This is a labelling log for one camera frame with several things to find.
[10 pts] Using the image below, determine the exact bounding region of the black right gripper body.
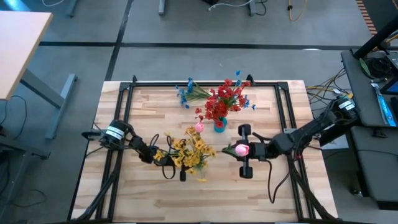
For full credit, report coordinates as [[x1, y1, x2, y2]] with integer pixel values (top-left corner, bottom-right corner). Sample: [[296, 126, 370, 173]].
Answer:
[[242, 136, 276, 169]]

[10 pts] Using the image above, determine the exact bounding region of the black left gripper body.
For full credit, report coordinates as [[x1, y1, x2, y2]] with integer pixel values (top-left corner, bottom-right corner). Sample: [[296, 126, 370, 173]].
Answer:
[[146, 152, 180, 171]]

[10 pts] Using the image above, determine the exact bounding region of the yellow artificial flower bunch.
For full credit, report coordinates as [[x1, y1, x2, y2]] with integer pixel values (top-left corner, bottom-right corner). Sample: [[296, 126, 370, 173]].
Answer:
[[154, 132, 187, 169], [185, 126, 217, 184]]

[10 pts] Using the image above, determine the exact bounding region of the blue glass vase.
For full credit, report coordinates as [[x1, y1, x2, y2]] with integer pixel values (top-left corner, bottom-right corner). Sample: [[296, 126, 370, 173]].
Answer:
[[213, 117, 228, 134]]

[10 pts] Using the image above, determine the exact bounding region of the red artificial flower bunch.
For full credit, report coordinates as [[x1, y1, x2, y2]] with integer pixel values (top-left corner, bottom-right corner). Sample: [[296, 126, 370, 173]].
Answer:
[[214, 78, 253, 113], [195, 90, 231, 129]]

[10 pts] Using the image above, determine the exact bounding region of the blue artificial flower bunch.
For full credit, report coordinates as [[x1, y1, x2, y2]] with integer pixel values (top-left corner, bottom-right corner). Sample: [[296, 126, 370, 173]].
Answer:
[[234, 70, 257, 112], [175, 77, 212, 110]]

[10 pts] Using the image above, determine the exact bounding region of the black slanted beam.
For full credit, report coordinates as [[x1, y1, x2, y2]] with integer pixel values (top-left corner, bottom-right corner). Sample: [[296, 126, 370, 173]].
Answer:
[[319, 118, 358, 147]]

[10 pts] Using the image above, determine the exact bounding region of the white paper sheet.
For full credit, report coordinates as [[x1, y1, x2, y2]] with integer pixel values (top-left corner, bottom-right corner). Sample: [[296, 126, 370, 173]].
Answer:
[[313, 124, 349, 151]]

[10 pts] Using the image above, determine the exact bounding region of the grey desk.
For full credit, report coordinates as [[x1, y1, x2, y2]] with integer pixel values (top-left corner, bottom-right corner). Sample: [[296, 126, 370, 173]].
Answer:
[[340, 49, 398, 128]]

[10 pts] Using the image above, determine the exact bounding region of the grey side table leg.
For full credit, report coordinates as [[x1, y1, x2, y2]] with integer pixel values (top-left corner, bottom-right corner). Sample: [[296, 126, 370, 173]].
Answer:
[[19, 68, 78, 140]]

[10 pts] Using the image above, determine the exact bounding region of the dark tablet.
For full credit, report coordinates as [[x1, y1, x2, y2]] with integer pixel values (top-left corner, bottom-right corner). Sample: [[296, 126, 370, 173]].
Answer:
[[379, 77, 398, 96]]

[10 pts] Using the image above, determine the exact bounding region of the dark grey desk foot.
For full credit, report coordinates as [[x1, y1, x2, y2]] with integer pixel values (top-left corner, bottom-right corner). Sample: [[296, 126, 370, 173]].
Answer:
[[0, 133, 51, 160]]

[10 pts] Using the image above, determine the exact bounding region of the black diagonal pole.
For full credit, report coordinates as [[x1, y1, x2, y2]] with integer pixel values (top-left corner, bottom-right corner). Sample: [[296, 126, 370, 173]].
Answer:
[[353, 23, 398, 59]]

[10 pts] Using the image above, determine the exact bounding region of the wooden side table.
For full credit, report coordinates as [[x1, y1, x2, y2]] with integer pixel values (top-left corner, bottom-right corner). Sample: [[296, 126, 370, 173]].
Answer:
[[0, 11, 54, 101]]

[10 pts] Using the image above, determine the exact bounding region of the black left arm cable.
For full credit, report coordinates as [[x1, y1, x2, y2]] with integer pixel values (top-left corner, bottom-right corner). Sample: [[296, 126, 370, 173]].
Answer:
[[150, 133, 177, 180]]

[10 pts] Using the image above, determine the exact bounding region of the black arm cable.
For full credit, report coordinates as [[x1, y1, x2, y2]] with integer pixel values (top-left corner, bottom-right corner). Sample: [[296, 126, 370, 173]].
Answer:
[[251, 132, 292, 205], [150, 133, 177, 180]]

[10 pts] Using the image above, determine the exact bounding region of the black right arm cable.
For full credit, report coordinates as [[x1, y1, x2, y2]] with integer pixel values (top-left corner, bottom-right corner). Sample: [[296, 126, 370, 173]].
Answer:
[[251, 132, 292, 205]]

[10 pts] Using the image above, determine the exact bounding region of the black metal table frame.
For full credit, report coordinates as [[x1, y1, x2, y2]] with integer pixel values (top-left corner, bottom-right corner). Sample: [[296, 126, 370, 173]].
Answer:
[[67, 73, 338, 223]]

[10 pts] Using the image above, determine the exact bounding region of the floor cable bundle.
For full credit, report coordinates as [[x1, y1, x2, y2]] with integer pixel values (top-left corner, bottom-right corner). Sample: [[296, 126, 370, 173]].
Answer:
[[306, 67, 355, 106]]

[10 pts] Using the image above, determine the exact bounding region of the white cable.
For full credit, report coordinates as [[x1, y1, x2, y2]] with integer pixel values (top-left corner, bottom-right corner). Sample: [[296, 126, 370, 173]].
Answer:
[[207, 0, 253, 12]]

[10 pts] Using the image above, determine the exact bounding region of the blue strap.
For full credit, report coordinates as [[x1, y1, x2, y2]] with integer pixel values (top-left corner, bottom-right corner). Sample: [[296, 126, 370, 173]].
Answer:
[[371, 82, 398, 128]]

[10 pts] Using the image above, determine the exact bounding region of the yellow cable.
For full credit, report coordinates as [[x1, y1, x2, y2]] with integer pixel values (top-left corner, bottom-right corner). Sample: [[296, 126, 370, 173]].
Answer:
[[287, 0, 308, 22]]

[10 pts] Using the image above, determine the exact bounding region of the black coiled cable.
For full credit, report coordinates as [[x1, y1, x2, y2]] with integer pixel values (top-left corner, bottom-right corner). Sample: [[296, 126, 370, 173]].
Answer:
[[363, 57, 396, 80]]

